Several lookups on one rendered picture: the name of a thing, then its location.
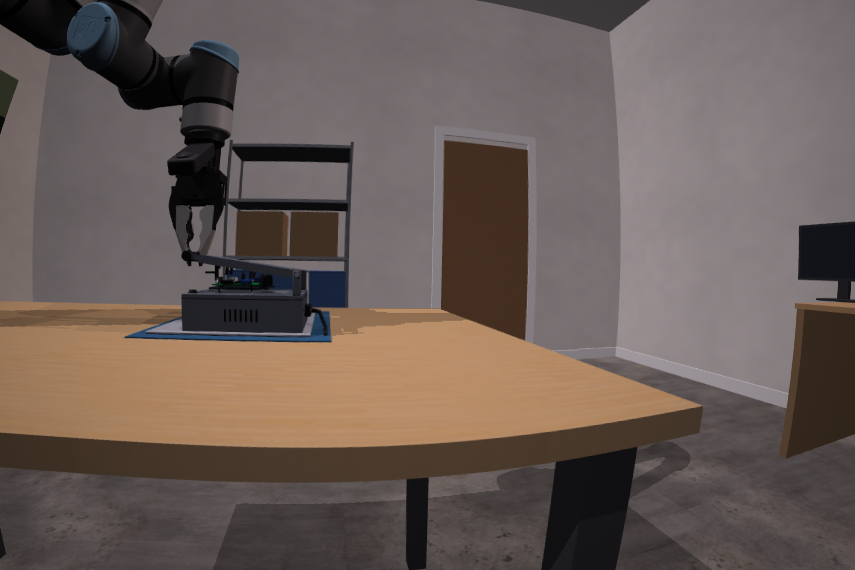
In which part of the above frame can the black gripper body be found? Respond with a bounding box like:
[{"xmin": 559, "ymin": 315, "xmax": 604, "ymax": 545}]
[{"xmin": 175, "ymin": 131, "xmax": 228, "ymax": 207}]

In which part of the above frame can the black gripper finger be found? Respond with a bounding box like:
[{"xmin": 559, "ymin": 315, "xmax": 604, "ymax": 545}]
[
  {"xmin": 197, "ymin": 186, "xmax": 224, "ymax": 255},
  {"xmin": 169, "ymin": 186, "xmax": 194, "ymax": 253}
]

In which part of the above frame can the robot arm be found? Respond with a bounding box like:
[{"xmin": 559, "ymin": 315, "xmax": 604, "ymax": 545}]
[{"xmin": 0, "ymin": 0, "xmax": 239, "ymax": 176}]

